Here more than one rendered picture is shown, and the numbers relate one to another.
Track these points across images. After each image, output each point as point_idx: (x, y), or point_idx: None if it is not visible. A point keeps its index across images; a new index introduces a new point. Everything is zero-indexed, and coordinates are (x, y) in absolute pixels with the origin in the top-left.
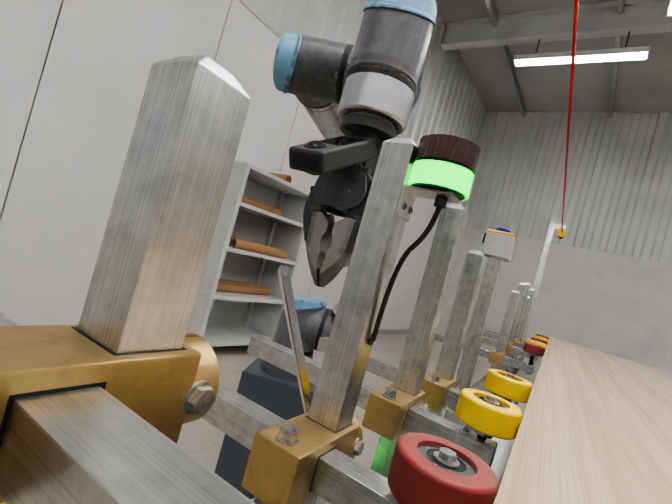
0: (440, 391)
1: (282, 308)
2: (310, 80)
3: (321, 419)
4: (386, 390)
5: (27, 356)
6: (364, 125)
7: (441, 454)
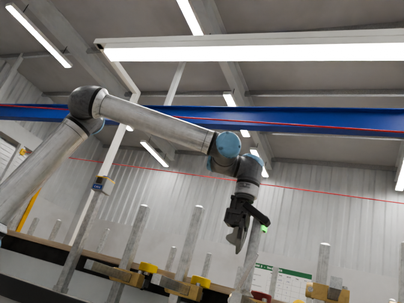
0: (143, 278)
1: None
2: (232, 160)
3: None
4: (199, 284)
5: None
6: (252, 202)
7: (263, 292)
